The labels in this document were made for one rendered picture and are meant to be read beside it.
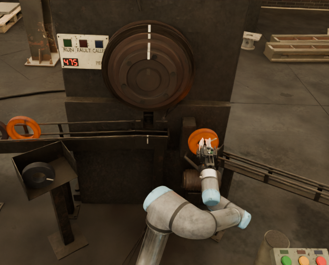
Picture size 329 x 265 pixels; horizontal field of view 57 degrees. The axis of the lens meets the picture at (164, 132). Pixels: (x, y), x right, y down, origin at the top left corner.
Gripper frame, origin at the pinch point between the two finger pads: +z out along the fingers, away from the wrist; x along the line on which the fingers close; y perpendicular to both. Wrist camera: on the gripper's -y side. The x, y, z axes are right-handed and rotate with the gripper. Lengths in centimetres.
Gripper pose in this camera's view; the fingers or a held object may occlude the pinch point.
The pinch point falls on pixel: (203, 139)
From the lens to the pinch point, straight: 155.9
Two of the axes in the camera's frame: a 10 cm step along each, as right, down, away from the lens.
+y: 0.7, -6.1, -7.9
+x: -10.0, -0.4, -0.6
